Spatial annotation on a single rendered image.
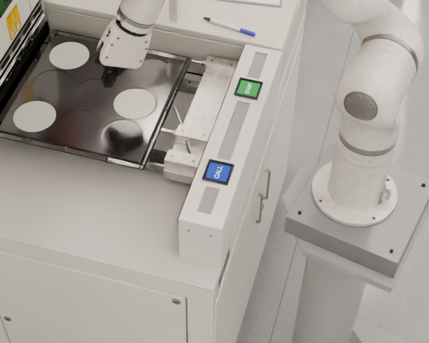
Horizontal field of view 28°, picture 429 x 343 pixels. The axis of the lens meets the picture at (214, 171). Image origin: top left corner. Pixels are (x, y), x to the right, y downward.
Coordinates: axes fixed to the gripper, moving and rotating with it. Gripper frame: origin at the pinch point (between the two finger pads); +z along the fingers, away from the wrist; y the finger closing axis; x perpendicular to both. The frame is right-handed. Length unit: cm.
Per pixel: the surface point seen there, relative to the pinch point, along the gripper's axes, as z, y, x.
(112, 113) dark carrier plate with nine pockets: 9.5, 3.7, -1.7
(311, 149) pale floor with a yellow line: 57, 115, 41
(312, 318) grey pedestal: 37, 58, -44
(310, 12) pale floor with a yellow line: 44, 143, 111
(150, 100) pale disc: 5.3, 12.7, -0.5
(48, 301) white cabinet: 49, -6, -27
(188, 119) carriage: 4.1, 20.0, -7.6
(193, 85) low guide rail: 4.4, 26.5, 5.6
